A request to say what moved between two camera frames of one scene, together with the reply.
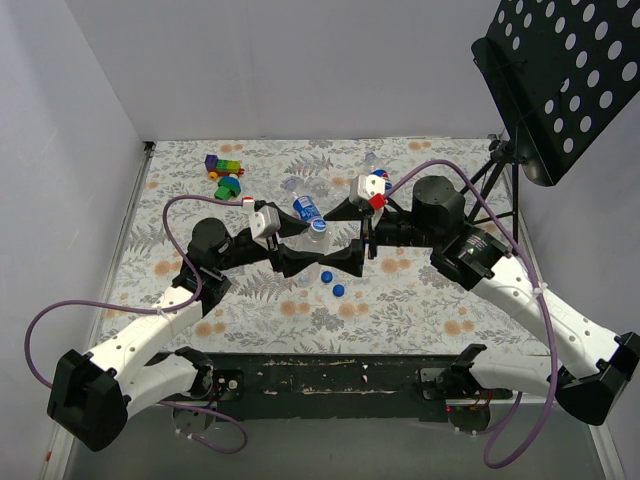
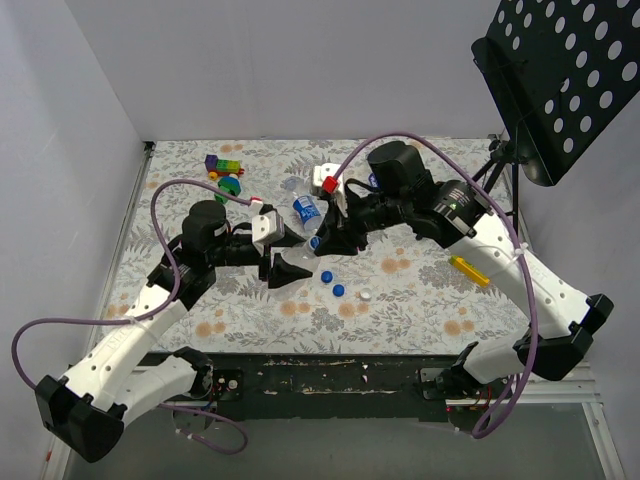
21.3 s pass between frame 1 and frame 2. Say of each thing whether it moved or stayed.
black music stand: stayed
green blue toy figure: stayed
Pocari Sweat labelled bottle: stayed
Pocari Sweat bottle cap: moved
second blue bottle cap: stayed
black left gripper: moved
